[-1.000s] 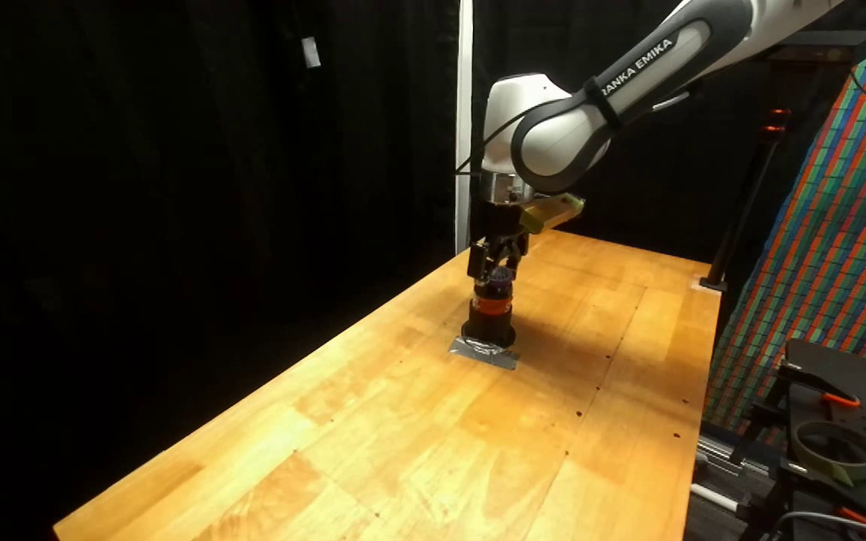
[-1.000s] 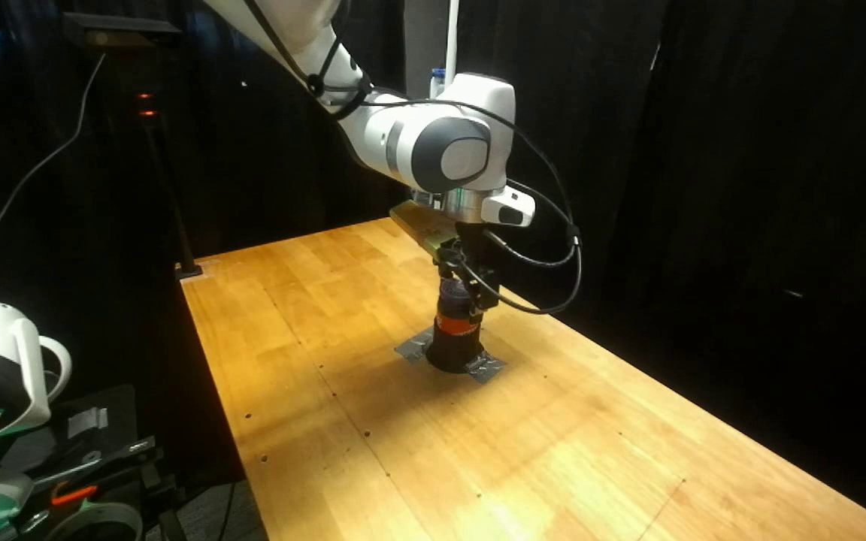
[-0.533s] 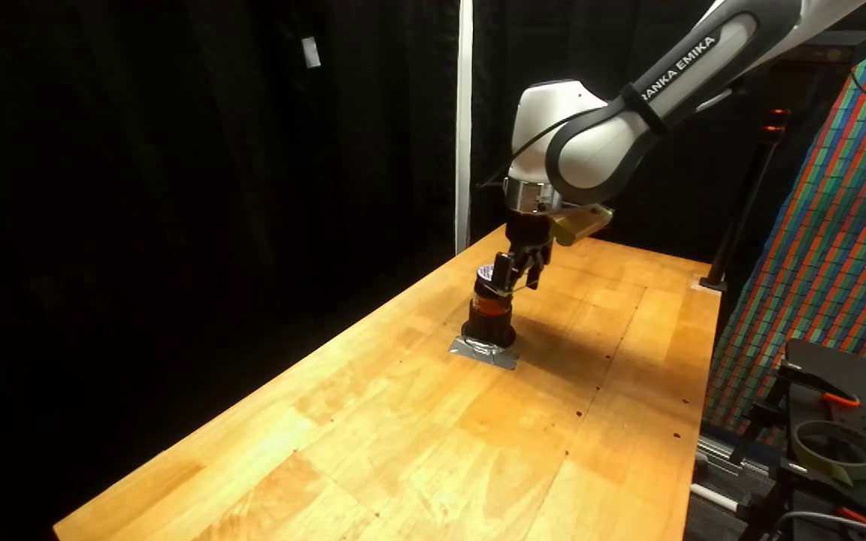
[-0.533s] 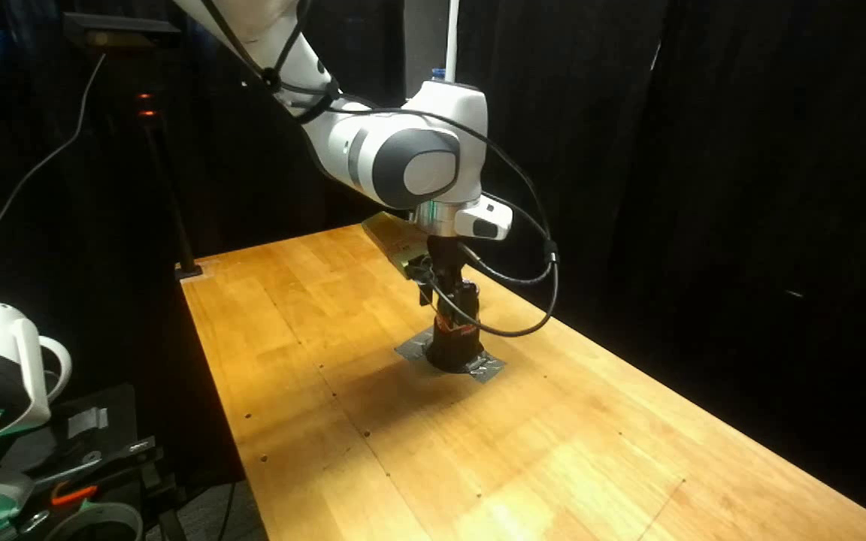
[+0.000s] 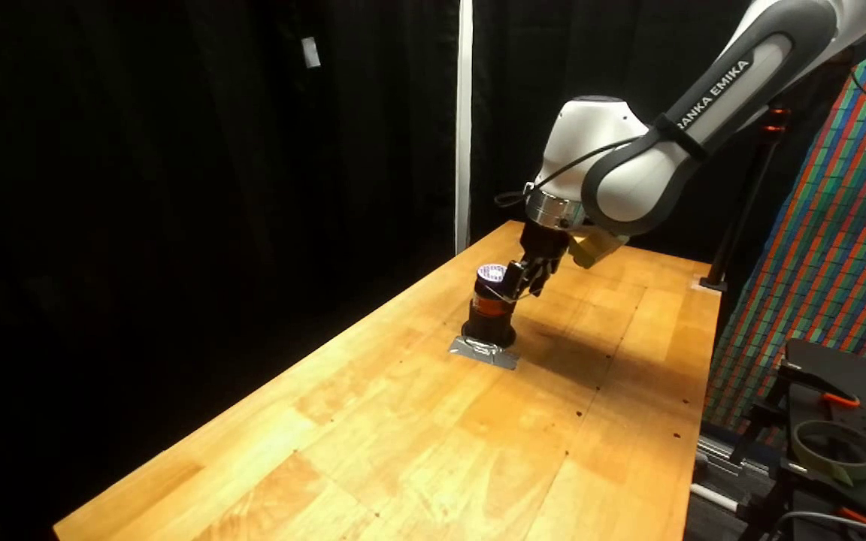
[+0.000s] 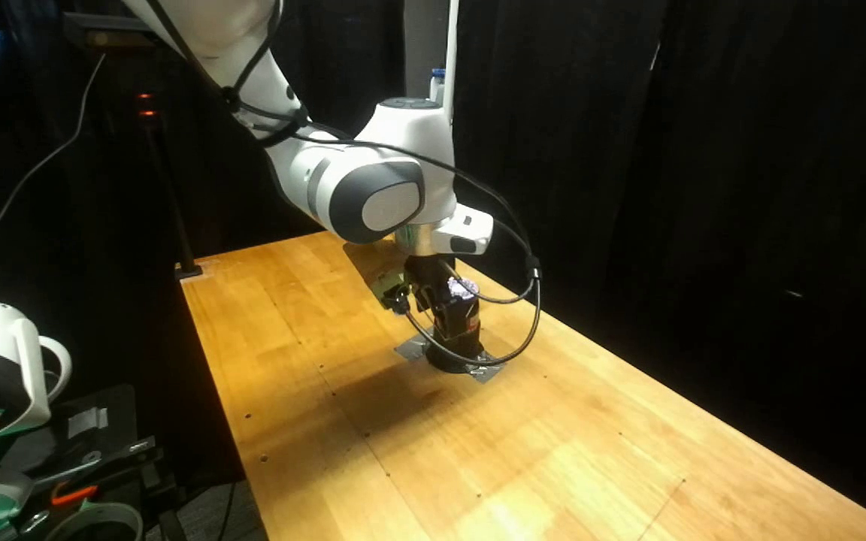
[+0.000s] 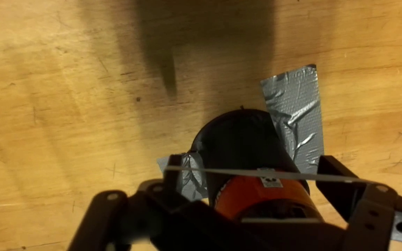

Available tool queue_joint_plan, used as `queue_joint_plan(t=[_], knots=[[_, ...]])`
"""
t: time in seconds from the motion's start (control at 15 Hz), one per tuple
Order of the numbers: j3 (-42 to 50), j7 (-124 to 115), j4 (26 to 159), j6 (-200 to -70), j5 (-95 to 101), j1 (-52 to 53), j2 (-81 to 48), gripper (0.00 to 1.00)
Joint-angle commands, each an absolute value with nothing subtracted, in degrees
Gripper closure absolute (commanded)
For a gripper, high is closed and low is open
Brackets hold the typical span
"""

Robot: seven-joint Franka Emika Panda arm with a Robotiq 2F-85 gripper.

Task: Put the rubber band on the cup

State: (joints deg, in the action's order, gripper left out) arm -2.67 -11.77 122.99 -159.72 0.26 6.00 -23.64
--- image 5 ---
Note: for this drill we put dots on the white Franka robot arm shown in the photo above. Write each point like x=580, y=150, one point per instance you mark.
x=643, y=153

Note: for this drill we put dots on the white vertical pole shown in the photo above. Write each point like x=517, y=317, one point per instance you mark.
x=464, y=123

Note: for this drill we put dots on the white tag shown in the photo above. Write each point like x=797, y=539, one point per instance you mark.
x=310, y=54

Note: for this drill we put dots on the pale tape roll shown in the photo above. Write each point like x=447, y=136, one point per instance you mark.
x=834, y=451

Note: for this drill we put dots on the black camera stand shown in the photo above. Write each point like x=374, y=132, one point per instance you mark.
x=744, y=216

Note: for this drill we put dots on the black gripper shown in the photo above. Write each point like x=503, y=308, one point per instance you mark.
x=541, y=245

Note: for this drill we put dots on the black curtain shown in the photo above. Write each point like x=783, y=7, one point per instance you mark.
x=150, y=200

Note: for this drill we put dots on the metal rail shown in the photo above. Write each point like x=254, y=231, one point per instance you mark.
x=721, y=469

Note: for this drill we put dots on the orange rubber band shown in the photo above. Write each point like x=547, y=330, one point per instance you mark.
x=492, y=308

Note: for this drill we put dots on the colourful striped panel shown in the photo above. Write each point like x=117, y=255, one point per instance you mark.
x=834, y=259

